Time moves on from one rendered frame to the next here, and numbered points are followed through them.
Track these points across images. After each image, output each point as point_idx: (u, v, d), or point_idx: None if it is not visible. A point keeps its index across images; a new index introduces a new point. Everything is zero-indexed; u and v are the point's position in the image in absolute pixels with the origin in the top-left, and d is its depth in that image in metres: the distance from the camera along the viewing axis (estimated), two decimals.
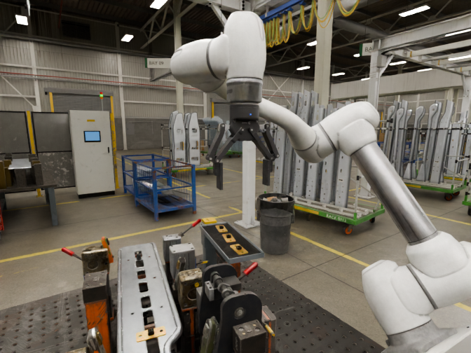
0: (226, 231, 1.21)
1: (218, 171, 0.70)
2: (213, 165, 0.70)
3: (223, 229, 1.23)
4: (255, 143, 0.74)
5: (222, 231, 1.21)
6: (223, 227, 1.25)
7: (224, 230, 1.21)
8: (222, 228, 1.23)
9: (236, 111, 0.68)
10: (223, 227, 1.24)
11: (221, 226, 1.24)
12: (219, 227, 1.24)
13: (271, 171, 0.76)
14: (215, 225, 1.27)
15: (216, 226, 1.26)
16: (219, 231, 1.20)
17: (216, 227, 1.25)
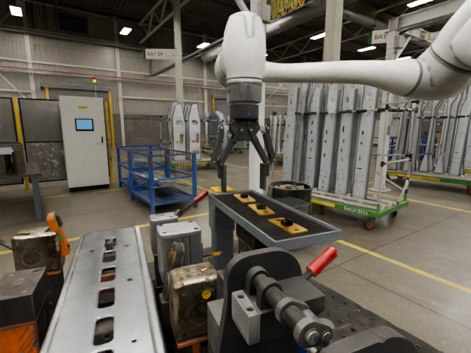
0: (253, 200, 0.71)
1: (222, 174, 0.71)
2: (217, 168, 0.72)
3: (247, 198, 0.74)
4: (254, 145, 0.74)
5: (247, 200, 0.71)
6: (248, 197, 0.75)
7: (250, 199, 0.72)
8: (246, 197, 0.74)
9: (235, 111, 0.68)
10: (247, 197, 0.74)
11: (244, 194, 0.75)
12: (241, 196, 0.74)
13: (268, 176, 0.75)
14: (233, 194, 0.78)
15: (235, 195, 0.77)
16: (241, 201, 0.71)
17: (236, 196, 0.76)
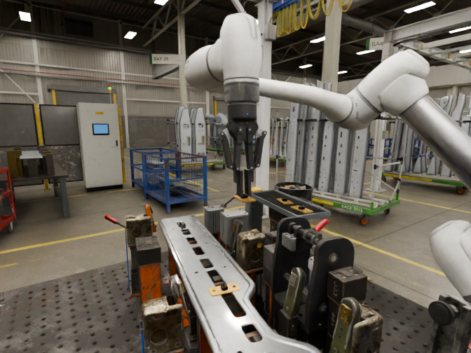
0: (253, 200, 0.71)
1: (238, 178, 0.73)
2: (233, 173, 0.73)
3: (247, 198, 0.73)
4: (245, 146, 0.74)
5: (247, 200, 0.71)
6: (247, 197, 0.75)
7: (250, 199, 0.72)
8: (246, 197, 0.74)
9: (233, 111, 0.68)
10: (247, 197, 0.74)
11: (244, 194, 0.75)
12: (241, 197, 0.74)
13: (252, 181, 0.74)
14: (233, 195, 0.78)
15: (235, 196, 0.76)
16: (241, 201, 0.71)
17: (235, 197, 0.76)
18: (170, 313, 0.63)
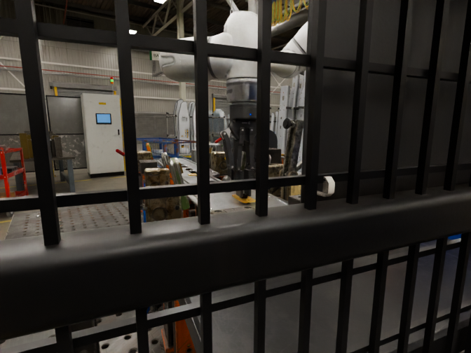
0: (254, 201, 0.71)
1: (238, 178, 0.72)
2: (234, 173, 0.73)
3: (247, 198, 0.74)
4: (246, 146, 0.73)
5: (248, 200, 0.71)
6: (247, 197, 0.75)
7: (251, 200, 0.72)
8: (245, 197, 0.74)
9: (236, 111, 0.68)
10: (247, 197, 0.74)
11: (244, 194, 0.75)
12: (241, 197, 0.74)
13: None
14: (231, 195, 0.77)
15: (234, 196, 0.76)
16: (242, 202, 0.71)
17: (235, 196, 0.76)
18: (162, 172, 1.03)
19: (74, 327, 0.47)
